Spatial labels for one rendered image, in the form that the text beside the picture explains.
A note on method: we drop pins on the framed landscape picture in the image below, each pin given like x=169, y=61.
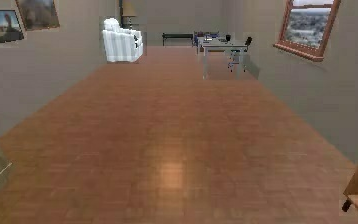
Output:
x=4, y=26

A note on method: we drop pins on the white striped armchair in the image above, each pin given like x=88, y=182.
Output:
x=122, y=45

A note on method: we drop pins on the black cup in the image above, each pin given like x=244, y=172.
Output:
x=228, y=38

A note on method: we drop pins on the black low bench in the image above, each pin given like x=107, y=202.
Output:
x=177, y=35

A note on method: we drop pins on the wooden framed window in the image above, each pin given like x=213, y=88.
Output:
x=307, y=26

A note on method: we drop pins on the black office chair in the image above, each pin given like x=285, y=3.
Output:
x=235, y=55

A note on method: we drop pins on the floor lamp with beige shade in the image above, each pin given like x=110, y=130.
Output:
x=128, y=11

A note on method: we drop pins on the framed brown picture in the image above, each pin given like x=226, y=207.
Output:
x=38, y=13

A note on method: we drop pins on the grey metal desk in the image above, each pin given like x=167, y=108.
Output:
x=220, y=45

